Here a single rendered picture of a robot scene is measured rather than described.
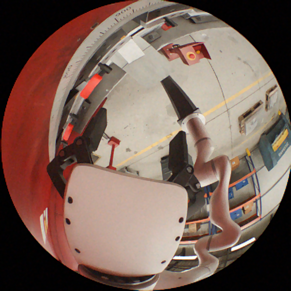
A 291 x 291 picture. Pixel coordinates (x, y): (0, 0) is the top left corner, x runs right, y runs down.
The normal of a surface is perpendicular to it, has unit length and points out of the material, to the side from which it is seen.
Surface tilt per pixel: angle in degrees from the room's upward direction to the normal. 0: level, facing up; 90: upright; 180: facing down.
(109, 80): 0
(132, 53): 0
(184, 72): 0
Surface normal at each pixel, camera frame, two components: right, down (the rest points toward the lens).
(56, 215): 0.74, -0.43
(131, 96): 0.04, 0.79
